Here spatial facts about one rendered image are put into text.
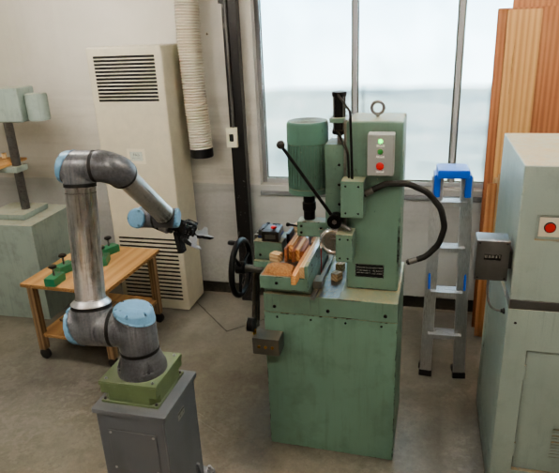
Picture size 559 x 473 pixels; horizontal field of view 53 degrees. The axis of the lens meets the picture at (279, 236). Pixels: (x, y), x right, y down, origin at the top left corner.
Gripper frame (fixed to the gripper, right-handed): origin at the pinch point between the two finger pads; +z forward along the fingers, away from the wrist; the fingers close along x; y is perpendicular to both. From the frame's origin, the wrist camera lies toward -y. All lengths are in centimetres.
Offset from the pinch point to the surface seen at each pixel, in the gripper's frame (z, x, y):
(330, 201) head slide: 48, -7, 45
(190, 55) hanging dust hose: -73, 108, 60
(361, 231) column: 64, -11, 39
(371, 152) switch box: 57, -17, 73
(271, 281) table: 37.4, -25.0, 9.3
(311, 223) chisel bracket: 43, -3, 31
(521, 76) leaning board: 114, 114, 111
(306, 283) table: 51, -25, 14
